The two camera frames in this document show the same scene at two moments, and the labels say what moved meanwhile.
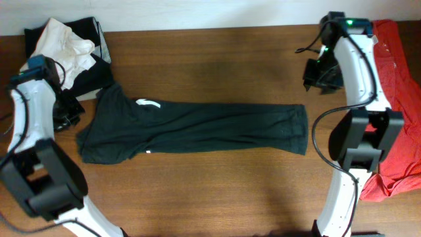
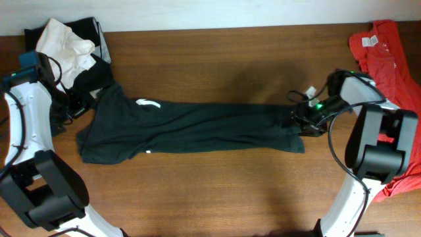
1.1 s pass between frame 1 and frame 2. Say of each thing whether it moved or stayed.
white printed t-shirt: stayed
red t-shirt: stayed
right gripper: moved
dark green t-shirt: stayed
